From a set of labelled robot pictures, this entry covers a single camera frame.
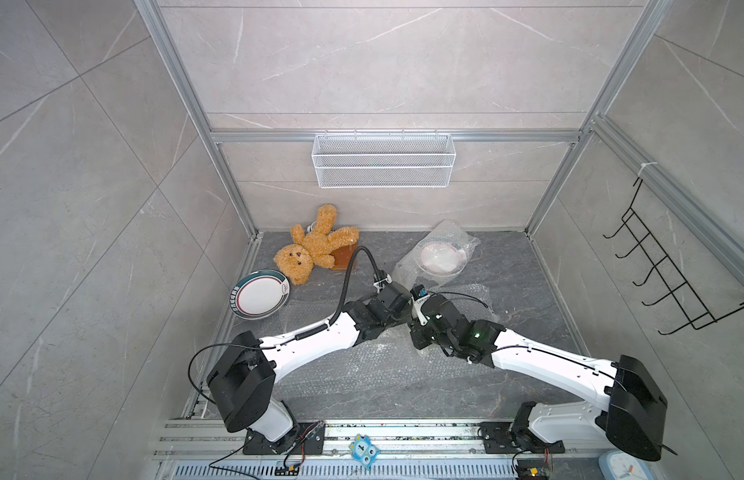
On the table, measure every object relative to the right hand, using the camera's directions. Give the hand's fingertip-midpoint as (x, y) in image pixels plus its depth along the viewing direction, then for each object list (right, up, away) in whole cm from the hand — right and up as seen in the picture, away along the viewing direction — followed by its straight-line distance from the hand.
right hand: (411, 324), depth 80 cm
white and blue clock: (+47, -30, -12) cm, 57 cm away
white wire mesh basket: (-7, +51, +21) cm, 56 cm away
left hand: (0, +5, +2) cm, 6 cm away
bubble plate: (-50, +6, +19) cm, 53 cm away
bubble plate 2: (+12, +18, +30) cm, 37 cm away
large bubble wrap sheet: (-6, -13, +6) cm, 15 cm away
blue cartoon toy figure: (-13, -28, -10) cm, 32 cm away
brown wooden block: (-22, +19, +28) cm, 41 cm away
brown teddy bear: (-37, +17, +21) cm, 46 cm away
